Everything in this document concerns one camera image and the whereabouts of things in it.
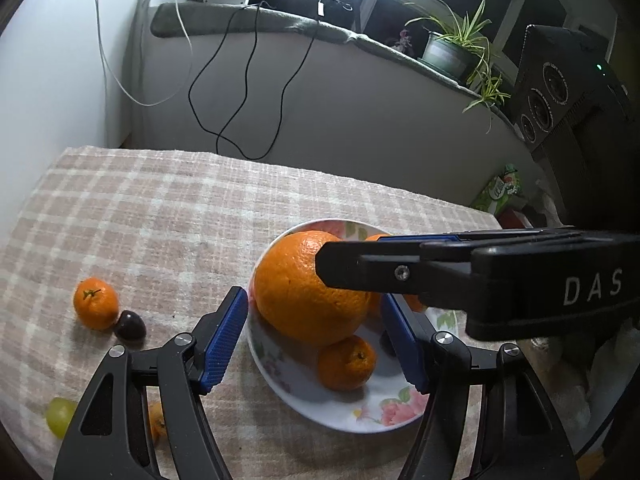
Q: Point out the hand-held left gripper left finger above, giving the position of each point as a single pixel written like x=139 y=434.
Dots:
x=225 y=340

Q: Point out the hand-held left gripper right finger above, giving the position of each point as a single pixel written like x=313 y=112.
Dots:
x=407 y=345

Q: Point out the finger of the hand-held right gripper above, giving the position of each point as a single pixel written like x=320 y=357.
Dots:
x=415 y=237
x=360 y=265

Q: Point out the medium orange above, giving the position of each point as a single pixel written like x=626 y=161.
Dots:
x=411 y=303

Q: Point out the small mandarin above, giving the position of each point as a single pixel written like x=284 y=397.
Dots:
x=157 y=422
x=345 y=365
x=95 y=305

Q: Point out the large orange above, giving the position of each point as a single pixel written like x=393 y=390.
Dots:
x=295 y=290

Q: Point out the floral white plate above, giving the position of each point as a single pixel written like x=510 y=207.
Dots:
x=300 y=395

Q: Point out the green snack bag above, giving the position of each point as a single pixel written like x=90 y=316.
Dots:
x=495 y=192

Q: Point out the dark plum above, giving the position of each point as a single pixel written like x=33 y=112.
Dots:
x=129 y=326

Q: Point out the red cardboard box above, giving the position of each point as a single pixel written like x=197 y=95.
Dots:
x=512 y=219

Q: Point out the checked beige blanket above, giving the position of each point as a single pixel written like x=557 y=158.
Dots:
x=150 y=210

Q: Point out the green grape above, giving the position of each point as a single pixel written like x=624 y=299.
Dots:
x=59 y=417

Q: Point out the potted spider plant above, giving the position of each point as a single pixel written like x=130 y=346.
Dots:
x=442 y=55

